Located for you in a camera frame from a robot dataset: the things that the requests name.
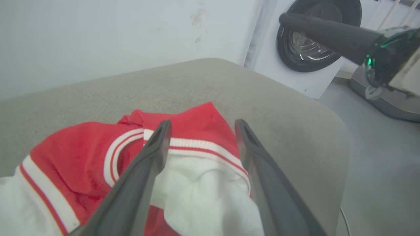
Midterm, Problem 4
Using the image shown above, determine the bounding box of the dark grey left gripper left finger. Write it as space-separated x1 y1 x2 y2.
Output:
67 120 172 236

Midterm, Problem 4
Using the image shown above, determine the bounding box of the thin white floor cable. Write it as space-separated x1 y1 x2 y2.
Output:
340 206 352 236

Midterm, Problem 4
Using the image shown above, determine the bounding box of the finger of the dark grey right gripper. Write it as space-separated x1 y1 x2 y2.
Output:
279 12 384 65

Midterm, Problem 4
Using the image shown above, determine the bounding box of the red and white garment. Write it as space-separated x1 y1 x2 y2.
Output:
0 102 265 236

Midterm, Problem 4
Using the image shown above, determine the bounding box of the white washing machine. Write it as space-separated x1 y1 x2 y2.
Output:
244 0 383 99

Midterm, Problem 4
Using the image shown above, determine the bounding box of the black round washing machine door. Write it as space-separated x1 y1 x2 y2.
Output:
277 0 362 73

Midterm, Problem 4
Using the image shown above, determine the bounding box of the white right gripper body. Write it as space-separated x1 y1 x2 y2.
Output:
364 26 420 99

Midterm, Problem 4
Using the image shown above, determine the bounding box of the thin white rod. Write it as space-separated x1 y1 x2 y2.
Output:
377 0 402 30
398 0 420 27

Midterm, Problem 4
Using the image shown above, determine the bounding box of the grey rounded floor base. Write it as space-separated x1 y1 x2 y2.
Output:
349 64 420 123

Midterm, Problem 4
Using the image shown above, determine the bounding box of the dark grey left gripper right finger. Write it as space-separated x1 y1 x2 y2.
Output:
235 119 328 236

